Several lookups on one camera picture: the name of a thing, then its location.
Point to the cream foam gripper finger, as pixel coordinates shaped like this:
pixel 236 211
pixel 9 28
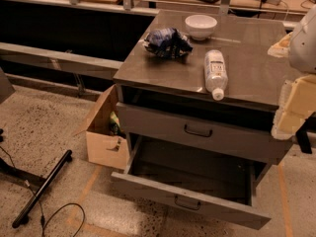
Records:
pixel 296 103
pixel 281 48

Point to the grey top drawer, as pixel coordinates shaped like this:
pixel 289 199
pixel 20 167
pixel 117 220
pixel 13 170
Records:
pixel 203 134

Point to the grey drawer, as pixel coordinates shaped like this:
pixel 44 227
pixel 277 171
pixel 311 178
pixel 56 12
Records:
pixel 203 134
pixel 194 180

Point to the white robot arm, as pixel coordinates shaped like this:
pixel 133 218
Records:
pixel 302 48

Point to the grey metal drawer cabinet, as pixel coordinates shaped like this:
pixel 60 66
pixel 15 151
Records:
pixel 209 113

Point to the grey bottom drawer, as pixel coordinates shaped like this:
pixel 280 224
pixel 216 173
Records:
pixel 194 180

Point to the clear plastic water bottle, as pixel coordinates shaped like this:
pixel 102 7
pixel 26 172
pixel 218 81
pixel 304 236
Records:
pixel 215 74

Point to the white ceramic bowl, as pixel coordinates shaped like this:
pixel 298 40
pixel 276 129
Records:
pixel 200 27

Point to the crumpled blue chip bag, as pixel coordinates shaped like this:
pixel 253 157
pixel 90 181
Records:
pixel 167 43

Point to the green item in box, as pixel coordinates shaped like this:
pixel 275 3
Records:
pixel 114 124

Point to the cardboard box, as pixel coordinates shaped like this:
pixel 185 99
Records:
pixel 103 147

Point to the black stand leg bar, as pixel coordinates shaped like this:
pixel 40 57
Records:
pixel 23 216

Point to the grey metal bench rail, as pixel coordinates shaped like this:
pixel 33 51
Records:
pixel 62 61

